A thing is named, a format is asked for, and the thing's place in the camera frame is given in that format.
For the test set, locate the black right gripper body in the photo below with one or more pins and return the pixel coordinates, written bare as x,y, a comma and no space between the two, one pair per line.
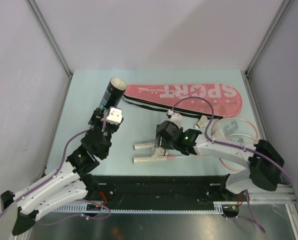
168,145

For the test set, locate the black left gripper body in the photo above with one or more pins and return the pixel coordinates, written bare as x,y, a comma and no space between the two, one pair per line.
96,121

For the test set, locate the white shuttlecock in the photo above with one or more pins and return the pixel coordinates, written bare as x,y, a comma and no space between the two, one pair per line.
218,134
157,152
201,123

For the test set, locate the black shuttlecock tube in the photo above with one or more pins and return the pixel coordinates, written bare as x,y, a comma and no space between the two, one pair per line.
113,93

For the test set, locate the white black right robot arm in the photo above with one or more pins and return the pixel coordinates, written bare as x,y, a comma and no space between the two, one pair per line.
263,164

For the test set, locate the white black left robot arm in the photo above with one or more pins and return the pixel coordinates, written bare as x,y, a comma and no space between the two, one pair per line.
72,180

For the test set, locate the lower pink badminton racket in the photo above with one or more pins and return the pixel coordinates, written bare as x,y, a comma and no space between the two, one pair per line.
173,154

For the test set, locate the pink badminton racket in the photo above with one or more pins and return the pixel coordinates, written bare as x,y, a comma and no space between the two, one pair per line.
173,154
237,130

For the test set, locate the upper pink badminton racket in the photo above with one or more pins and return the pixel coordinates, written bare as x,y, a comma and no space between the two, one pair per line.
237,130

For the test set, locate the pink racket bag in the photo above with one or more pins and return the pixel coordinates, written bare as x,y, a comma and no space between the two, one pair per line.
190,99

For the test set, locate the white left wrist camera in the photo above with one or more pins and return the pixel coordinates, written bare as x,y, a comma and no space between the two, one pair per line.
114,116

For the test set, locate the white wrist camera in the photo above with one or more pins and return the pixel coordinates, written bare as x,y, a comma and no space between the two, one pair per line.
114,116
174,117

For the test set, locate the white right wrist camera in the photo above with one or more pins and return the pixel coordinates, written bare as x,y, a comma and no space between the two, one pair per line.
174,117

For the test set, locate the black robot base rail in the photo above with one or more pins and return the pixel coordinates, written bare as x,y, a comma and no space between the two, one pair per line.
160,193

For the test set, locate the left aluminium frame post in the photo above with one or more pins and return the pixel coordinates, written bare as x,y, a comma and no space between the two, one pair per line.
41,21

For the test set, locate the aluminium frame post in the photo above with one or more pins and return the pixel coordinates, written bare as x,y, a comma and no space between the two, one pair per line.
41,21
272,28

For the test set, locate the right aluminium frame post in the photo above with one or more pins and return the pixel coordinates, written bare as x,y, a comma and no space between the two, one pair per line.
272,28

